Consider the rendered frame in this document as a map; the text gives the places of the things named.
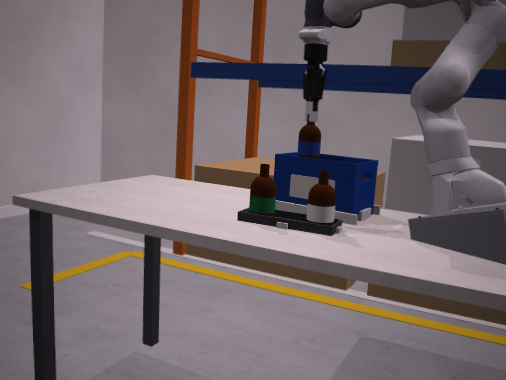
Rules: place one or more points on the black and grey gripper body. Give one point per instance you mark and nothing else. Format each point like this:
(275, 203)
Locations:
(315, 54)

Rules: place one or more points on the brown bottle with green label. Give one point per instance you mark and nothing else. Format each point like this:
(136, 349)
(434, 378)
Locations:
(263, 193)

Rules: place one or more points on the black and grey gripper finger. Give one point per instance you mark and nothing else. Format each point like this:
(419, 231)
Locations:
(307, 86)
(317, 89)

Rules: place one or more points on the blue crate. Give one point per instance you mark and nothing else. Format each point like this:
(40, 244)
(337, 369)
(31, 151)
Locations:
(295, 176)

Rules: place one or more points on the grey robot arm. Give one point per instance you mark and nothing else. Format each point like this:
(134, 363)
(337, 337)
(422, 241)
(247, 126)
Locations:
(457, 185)

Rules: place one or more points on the brown bottle with blue label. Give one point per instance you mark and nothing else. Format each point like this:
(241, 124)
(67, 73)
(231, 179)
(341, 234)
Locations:
(309, 141)

